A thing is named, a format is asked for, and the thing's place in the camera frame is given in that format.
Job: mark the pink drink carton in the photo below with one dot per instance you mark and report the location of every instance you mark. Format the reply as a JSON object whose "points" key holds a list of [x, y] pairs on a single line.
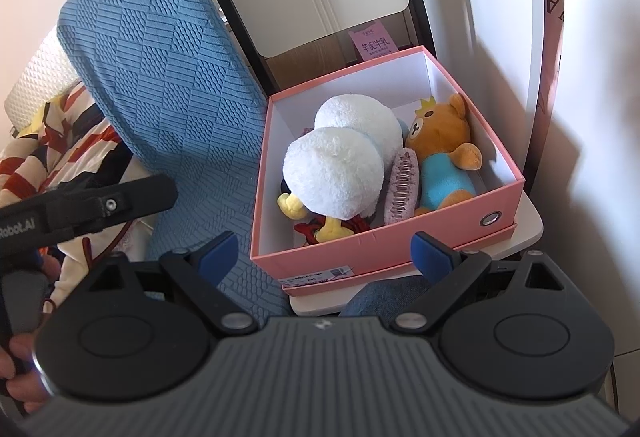
{"points": [[372, 42]]}

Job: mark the blue jeans knee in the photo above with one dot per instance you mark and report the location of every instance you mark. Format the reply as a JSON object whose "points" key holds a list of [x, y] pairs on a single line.
{"points": [[385, 297]]}

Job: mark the blue textured chair cover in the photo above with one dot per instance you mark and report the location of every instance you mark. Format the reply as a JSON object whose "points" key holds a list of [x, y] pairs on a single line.
{"points": [[165, 67]]}

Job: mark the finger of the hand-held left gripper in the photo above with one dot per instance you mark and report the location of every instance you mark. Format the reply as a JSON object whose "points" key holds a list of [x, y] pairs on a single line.
{"points": [[100, 207]]}

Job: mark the red and black lion figurine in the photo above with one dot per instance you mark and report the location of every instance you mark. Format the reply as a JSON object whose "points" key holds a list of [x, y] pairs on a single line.
{"points": [[305, 229]]}

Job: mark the pink cardboard box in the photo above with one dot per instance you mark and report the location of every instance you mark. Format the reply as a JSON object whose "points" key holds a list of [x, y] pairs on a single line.
{"points": [[375, 249]]}

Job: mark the brown bear plush toy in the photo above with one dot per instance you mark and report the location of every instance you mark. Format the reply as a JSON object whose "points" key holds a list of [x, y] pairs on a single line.
{"points": [[440, 142]]}

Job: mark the white quilted pillow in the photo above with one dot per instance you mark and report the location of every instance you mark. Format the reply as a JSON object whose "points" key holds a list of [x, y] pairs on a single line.
{"points": [[40, 77]]}

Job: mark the striped red black white blanket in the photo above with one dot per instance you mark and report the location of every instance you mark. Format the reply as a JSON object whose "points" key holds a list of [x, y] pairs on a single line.
{"points": [[65, 152]]}

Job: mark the yellow cloth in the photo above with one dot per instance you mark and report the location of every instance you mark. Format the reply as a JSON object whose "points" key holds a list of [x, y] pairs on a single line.
{"points": [[42, 117]]}

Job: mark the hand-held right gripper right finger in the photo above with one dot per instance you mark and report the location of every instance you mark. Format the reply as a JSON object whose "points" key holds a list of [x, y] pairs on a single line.
{"points": [[430, 254]]}

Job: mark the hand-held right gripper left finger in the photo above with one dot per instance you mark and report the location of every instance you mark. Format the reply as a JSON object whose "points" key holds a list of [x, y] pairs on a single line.
{"points": [[220, 252]]}

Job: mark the person's left hand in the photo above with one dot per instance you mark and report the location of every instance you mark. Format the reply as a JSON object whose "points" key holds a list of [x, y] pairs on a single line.
{"points": [[27, 392]]}

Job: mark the white and blue plush toy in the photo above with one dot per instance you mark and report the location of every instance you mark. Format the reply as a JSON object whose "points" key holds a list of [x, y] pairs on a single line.
{"points": [[335, 167]]}

